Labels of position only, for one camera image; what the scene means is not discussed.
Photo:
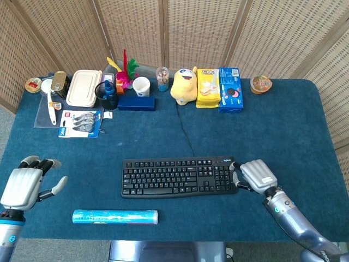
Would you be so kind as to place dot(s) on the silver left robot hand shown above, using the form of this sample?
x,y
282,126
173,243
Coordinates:
x,y
20,188

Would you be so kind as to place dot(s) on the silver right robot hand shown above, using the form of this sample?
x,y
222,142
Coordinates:
x,y
257,174

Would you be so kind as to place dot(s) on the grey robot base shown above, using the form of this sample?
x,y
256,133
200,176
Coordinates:
x,y
163,252

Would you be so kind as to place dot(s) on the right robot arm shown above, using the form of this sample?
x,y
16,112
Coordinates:
x,y
289,215

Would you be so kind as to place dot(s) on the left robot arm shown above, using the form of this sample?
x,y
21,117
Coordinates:
x,y
9,232

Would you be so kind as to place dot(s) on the blue fuzzy table cover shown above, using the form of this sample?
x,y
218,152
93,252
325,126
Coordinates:
x,y
272,131

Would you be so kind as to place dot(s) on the blue Oreo cookie box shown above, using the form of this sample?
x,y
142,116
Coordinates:
x,y
230,101

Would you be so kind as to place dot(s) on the correction tape blister pack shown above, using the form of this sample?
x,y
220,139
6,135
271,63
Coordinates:
x,y
79,124

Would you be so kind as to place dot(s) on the white plastic spoon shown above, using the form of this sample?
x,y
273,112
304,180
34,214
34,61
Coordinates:
x,y
51,106

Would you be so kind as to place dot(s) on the orange jelly fruit cup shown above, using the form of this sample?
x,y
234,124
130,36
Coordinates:
x,y
261,84

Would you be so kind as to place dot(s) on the black Logitech keyboard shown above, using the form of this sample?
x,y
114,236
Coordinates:
x,y
163,193

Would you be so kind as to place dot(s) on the yellow cake snack package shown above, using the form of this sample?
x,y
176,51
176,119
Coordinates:
x,y
207,92

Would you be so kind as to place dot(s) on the blue food wrap roll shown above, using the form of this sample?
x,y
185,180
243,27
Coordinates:
x,y
114,217

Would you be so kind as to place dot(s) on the round tin with red label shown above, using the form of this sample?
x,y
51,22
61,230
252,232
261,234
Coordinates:
x,y
33,84

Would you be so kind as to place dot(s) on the small white paper tag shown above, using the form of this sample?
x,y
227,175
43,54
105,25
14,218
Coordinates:
x,y
107,115

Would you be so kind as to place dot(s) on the yellow plush toy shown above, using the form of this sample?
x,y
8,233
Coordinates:
x,y
184,87

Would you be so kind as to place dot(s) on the green and gold tin can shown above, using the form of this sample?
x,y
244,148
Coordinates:
x,y
60,80

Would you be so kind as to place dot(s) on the beige lidded lunch box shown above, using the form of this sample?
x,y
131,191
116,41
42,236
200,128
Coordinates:
x,y
83,88

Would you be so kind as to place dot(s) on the black mesh pen holder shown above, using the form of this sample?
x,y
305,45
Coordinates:
x,y
109,103

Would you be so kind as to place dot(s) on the blue spray bottle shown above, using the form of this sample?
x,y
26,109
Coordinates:
x,y
109,90

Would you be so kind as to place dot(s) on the clear tube of biscuit sticks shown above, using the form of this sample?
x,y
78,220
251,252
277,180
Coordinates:
x,y
162,82

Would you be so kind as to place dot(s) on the dark blue rectangular box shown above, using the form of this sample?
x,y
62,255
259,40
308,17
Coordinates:
x,y
136,103

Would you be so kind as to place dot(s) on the small orange box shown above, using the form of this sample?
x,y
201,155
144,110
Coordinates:
x,y
120,88

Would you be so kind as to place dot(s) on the small clear plastic box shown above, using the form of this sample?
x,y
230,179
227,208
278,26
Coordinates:
x,y
109,77

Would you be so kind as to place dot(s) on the white paper cup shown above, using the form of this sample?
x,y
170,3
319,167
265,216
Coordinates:
x,y
141,87

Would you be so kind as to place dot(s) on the colourful feather shuttlecock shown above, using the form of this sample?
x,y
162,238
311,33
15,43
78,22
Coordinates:
x,y
125,76

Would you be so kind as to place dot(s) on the woven rattan folding screen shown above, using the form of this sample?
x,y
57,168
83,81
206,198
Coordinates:
x,y
191,30

